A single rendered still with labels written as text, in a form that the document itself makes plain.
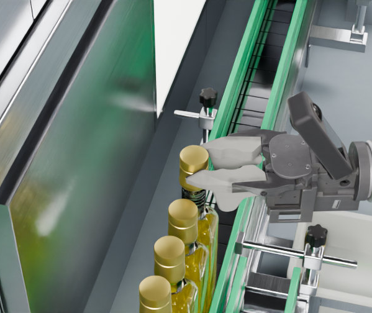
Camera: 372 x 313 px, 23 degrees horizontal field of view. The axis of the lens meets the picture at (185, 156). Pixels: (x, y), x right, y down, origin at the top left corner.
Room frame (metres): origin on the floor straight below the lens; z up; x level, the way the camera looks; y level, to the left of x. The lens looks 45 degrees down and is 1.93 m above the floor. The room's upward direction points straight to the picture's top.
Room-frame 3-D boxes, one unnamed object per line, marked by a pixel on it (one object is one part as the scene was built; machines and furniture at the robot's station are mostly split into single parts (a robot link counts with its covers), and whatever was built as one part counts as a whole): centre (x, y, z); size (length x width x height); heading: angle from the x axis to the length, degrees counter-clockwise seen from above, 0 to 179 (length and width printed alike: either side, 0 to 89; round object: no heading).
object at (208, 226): (0.75, -0.01, 0.99); 0.06 x 0.06 x 0.21; 77
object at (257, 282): (0.80, -0.13, 0.85); 0.09 x 0.04 x 0.07; 76
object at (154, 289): (0.58, 0.03, 1.14); 0.04 x 0.04 x 0.04
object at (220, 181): (0.72, -0.05, 1.16); 0.09 x 0.03 x 0.06; 101
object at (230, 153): (0.77, -0.05, 1.16); 0.09 x 0.03 x 0.06; 83
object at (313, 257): (0.79, -0.15, 0.95); 0.17 x 0.03 x 0.12; 76
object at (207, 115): (1.08, -0.02, 0.94); 0.07 x 0.04 x 0.13; 76
